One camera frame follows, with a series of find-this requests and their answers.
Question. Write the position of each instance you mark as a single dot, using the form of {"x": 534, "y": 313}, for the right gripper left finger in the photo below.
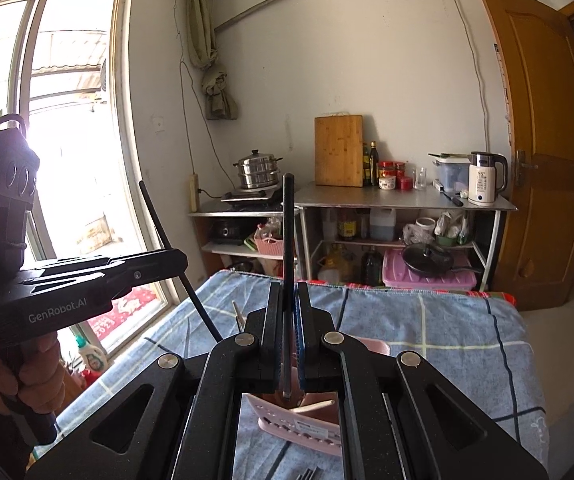
{"x": 213, "y": 386}

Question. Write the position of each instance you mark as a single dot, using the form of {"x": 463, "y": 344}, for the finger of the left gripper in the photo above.
{"x": 111, "y": 271}
{"x": 146, "y": 268}

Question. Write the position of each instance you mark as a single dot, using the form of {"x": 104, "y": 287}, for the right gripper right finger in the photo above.
{"x": 330, "y": 361}

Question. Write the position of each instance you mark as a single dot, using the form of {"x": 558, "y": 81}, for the light wooden chopstick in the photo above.
{"x": 314, "y": 406}
{"x": 240, "y": 319}

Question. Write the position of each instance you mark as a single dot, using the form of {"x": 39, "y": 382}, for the steel kitchen table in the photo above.
{"x": 312, "y": 200}

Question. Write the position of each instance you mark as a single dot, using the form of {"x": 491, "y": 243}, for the left hand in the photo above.
{"x": 39, "y": 383}

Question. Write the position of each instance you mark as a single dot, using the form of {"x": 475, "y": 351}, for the pink utensil basket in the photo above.
{"x": 319, "y": 431}

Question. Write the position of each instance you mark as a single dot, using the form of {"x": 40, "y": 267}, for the white detergent bottle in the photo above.
{"x": 94, "y": 358}

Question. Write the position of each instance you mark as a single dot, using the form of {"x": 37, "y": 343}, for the pink woven basket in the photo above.
{"x": 268, "y": 245}

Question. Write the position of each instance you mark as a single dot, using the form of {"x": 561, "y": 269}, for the low side shelf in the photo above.
{"x": 226, "y": 235}

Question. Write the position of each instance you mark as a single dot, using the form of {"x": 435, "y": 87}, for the black frying pan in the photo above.
{"x": 431, "y": 261}

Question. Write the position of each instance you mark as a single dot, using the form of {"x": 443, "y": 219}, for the white plastic jug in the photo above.
{"x": 382, "y": 222}

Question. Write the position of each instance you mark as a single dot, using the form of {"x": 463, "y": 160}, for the blue checked tablecloth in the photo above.
{"x": 439, "y": 432}

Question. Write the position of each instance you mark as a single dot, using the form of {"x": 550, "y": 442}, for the induction cooker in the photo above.
{"x": 260, "y": 199}

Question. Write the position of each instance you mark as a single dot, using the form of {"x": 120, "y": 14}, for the steel steamer pot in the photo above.
{"x": 258, "y": 170}

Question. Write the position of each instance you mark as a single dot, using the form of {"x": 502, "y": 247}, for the red lidded jar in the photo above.
{"x": 392, "y": 176}

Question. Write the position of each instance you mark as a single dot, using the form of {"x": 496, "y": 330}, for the glass cup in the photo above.
{"x": 420, "y": 178}

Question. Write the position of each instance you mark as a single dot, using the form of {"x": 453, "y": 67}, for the dark sauce bottle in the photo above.
{"x": 373, "y": 159}

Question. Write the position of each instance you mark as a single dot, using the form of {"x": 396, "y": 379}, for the bamboo cutting board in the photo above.
{"x": 338, "y": 150}

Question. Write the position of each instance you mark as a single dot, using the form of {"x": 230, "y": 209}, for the clear plastic storage box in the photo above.
{"x": 453, "y": 171}

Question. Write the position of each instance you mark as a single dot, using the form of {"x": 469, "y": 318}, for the white electric kettle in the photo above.
{"x": 488, "y": 177}

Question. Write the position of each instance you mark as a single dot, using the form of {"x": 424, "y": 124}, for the wooden door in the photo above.
{"x": 535, "y": 263}

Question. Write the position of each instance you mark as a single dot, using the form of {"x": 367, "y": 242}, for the olive green curtain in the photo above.
{"x": 204, "y": 55}

